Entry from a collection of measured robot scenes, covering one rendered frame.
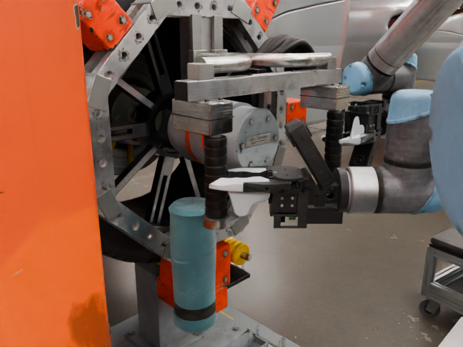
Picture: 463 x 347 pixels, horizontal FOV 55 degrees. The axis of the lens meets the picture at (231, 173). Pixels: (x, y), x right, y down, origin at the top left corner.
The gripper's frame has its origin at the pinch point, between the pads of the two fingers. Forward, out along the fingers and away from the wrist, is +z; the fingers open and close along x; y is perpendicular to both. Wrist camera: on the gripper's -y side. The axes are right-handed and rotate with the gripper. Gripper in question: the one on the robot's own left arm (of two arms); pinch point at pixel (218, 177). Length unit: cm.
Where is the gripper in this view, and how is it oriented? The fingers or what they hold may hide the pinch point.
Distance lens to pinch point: 70.1
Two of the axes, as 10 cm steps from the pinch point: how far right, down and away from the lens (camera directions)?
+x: 0.0, -2.9, 9.6
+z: -10.0, 0.0, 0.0
